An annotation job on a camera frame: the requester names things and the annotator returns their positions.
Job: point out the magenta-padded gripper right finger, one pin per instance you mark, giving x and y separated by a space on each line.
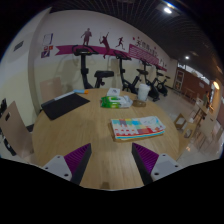
146 159

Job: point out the brown framed door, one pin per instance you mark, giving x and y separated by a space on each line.
180 80

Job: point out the white wall poster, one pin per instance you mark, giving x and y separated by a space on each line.
48 39

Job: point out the light wooden chair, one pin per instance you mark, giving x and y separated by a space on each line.
186 138
15 131
50 89

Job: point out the black bin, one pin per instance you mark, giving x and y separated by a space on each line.
10 149

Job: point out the red wall poster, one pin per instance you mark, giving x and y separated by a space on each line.
46 52

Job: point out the person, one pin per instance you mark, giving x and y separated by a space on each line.
206 99

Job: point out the black flat pad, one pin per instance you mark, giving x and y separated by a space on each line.
63 106

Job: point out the white tissue packet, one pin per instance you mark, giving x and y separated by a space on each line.
113 92

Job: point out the blue and orange marker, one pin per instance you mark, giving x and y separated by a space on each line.
81 91

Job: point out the wooden tables and chairs group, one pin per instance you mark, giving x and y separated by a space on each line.
205 123

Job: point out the green wet wipes pack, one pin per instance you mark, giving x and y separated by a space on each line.
115 102

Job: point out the colourful patterned towel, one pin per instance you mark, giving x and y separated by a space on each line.
136 128

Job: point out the white paper cup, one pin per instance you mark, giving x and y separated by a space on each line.
143 92

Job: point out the grey wall vent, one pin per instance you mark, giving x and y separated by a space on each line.
18 46

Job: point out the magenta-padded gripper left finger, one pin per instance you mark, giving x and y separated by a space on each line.
77 159

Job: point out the brown cup coaster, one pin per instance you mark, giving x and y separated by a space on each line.
138 103

